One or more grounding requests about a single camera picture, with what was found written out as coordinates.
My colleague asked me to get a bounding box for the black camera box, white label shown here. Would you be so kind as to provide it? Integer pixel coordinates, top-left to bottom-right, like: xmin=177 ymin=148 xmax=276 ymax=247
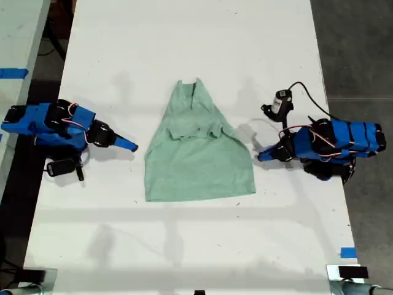
xmin=260 ymin=89 xmax=295 ymax=122

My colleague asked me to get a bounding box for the pale green T-shirt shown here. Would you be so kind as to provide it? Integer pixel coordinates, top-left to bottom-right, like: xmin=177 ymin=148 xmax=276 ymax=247
xmin=144 ymin=77 xmax=257 ymax=203

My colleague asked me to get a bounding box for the small black box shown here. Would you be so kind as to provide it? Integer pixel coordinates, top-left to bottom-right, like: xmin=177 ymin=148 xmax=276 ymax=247
xmin=22 ymin=269 xmax=46 ymax=284
xmin=338 ymin=266 xmax=369 ymax=279

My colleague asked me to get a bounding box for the black camera stalk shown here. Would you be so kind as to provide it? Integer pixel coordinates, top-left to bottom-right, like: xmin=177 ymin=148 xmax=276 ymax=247
xmin=74 ymin=155 xmax=85 ymax=182
xmin=280 ymin=111 xmax=291 ymax=135

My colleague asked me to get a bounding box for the long blue tape strip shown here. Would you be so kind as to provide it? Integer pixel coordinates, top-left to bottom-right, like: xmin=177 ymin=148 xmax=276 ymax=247
xmin=0 ymin=68 xmax=29 ymax=81

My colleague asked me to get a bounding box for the silver metal bracket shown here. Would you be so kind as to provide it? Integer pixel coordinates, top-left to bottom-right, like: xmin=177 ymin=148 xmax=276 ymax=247
xmin=325 ymin=264 xmax=371 ymax=295
xmin=42 ymin=267 xmax=58 ymax=295

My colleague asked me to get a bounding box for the plain black camera box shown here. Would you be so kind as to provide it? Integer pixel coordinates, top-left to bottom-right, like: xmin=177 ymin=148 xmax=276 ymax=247
xmin=45 ymin=157 xmax=76 ymax=178

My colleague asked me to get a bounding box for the short blue tape strip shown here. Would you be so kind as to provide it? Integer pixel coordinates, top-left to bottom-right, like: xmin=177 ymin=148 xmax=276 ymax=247
xmin=340 ymin=246 xmax=358 ymax=259

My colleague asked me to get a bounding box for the black camera cable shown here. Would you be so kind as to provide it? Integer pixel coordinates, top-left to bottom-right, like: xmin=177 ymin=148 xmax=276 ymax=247
xmin=288 ymin=81 xmax=332 ymax=120

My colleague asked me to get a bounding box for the white side table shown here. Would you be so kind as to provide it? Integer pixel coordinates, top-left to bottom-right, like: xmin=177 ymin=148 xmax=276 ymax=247
xmin=0 ymin=0 xmax=52 ymax=200

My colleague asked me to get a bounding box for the thin white cable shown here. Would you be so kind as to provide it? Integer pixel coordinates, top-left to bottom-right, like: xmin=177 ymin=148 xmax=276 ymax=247
xmin=244 ymin=117 xmax=279 ymax=147

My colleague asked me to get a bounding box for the grey metal pipe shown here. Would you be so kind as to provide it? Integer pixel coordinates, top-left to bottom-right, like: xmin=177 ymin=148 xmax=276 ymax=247
xmin=340 ymin=280 xmax=393 ymax=295
xmin=0 ymin=283 xmax=41 ymax=295

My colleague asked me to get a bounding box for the black floor cable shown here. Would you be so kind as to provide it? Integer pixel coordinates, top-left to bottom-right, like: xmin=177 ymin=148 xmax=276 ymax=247
xmin=39 ymin=29 xmax=68 ymax=61

